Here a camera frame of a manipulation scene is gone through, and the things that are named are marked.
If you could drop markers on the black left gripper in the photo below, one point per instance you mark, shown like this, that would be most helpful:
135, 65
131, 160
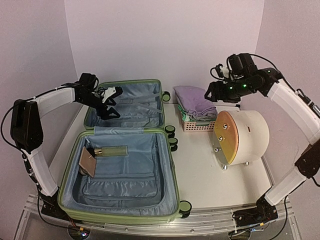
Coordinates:
105, 115

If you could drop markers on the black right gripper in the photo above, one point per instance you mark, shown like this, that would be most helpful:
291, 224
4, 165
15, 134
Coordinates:
219, 93

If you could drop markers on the purple garment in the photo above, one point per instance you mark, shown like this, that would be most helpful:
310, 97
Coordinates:
192, 99

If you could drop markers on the green tie-dye garment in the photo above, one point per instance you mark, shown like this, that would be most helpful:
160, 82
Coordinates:
180, 108

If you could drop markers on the translucent green bottle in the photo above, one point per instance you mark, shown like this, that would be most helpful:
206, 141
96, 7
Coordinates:
111, 151

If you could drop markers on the green hard-shell suitcase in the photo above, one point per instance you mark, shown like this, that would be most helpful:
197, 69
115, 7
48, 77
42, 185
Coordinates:
121, 170

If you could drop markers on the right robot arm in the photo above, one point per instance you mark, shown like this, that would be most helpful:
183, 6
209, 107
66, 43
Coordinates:
289, 139

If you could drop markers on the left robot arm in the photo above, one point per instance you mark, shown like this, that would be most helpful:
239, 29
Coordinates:
27, 133

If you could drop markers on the small black round object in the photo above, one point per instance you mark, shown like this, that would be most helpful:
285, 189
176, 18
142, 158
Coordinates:
91, 151

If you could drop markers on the pink perforated plastic basket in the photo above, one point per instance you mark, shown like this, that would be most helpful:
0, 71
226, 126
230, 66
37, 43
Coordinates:
198, 126

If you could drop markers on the white cylindrical container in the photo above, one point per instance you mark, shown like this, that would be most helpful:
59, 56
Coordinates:
239, 137

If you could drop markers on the brown card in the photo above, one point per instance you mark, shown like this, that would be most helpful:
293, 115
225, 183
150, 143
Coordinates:
87, 163

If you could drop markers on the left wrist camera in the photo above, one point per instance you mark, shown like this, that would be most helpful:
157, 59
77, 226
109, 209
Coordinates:
111, 92

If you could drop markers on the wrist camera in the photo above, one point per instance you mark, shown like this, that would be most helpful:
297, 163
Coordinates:
111, 92
222, 72

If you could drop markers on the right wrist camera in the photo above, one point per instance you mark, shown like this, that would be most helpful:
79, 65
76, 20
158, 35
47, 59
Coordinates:
222, 72

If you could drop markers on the curved aluminium rail base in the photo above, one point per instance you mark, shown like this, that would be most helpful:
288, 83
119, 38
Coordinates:
37, 223

